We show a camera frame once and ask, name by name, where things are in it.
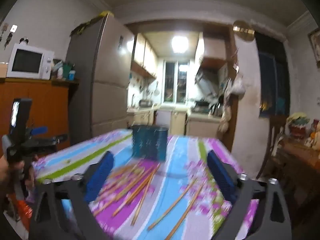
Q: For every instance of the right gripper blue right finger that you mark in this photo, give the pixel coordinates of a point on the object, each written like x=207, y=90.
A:
x=224, y=175

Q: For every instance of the grey tall refrigerator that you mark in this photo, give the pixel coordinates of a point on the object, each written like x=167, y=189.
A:
x=101, y=56

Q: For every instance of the dark wooden side table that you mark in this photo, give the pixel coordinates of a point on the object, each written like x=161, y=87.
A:
x=295, y=166

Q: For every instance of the wooden chopstick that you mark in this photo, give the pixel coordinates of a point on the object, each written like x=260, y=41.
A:
x=144, y=196
x=146, y=182
x=172, y=205
x=182, y=218
x=136, y=181

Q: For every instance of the round brass wall plate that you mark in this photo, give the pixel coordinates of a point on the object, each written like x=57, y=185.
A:
x=243, y=30

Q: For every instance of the teal perforated utensil holder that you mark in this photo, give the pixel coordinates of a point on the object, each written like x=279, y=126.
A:
x=149, y=142

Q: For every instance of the orange wooden cabinet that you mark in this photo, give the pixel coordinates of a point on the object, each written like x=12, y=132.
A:
x=50, y=103

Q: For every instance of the colourful striped floral tablecloth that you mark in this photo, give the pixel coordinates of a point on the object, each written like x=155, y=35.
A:
x=185, y=160

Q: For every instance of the person's left hand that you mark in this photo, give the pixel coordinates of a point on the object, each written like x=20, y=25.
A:
x=7, y=177

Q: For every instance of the steel range hood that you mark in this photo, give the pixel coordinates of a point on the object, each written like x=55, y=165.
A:
x=208, y=82

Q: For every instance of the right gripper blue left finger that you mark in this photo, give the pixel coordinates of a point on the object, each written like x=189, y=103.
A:
x=96, y=175

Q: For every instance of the kitchen window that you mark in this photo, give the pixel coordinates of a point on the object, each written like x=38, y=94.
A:
x=175, y=82

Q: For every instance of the white microwave oven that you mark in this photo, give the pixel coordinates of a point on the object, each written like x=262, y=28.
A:
x=30, y=62

